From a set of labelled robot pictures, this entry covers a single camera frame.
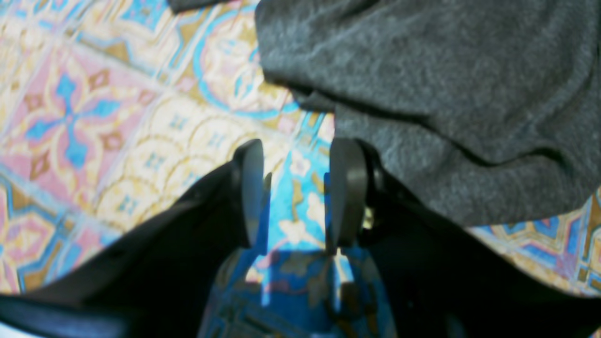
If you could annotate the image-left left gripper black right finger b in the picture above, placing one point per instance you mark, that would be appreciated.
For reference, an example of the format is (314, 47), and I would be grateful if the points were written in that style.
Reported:
(440, 281)

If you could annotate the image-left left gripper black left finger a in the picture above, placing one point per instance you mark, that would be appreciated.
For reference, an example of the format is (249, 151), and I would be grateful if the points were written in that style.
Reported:
(155, 280)

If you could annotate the grey t-shirt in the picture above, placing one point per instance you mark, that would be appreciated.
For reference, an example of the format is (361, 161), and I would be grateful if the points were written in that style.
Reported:
(488, 111)

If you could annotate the patterned tile tablecloth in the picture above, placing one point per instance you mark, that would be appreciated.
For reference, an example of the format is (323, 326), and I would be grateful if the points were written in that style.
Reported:
(112, 109)

